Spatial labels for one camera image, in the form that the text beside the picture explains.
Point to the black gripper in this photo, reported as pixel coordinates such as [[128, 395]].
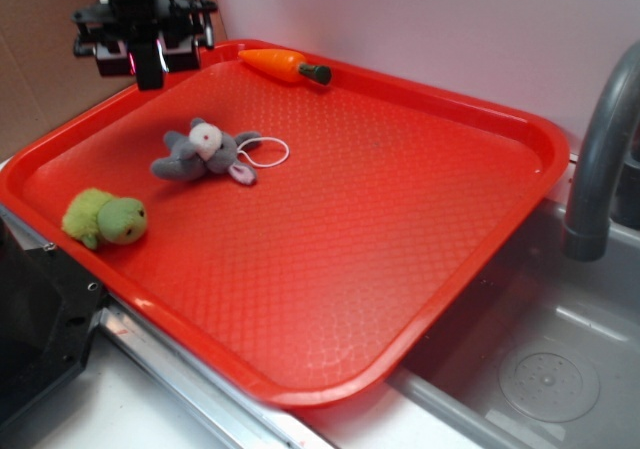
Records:
[[106, 28]]

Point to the green plush turtle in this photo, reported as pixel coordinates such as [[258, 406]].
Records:
[[95, 217]]

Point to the grey sink basin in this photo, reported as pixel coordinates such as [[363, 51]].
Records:
[[538, 351]]

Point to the grey faucet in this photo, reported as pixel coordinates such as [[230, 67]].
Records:
[[605, 185]]

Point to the orange toy carrot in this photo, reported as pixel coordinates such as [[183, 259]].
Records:
[[285, 65]]

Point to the red plastic tray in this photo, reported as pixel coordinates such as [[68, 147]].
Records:
[[312, 284]]

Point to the grey plush bunny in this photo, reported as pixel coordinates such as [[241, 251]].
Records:
[[207, 149]]

